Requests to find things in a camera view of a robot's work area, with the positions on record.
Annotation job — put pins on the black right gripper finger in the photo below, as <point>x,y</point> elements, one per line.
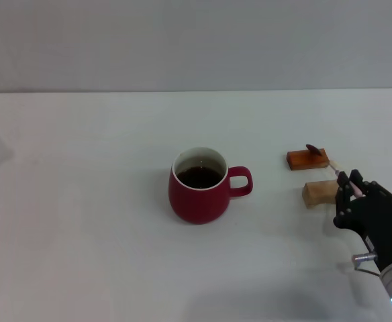
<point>367,189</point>
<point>343,194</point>

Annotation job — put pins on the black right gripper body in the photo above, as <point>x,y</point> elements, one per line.
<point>380,228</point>

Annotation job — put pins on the red ceramic cup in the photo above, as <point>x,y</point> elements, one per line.
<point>199,204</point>

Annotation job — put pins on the light wooden arched block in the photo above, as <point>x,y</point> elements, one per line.
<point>317,194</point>

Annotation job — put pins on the dark orange wooden block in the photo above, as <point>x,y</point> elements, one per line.
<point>303,161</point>

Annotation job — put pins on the dark coffee liquid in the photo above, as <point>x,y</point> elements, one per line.
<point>199,177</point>

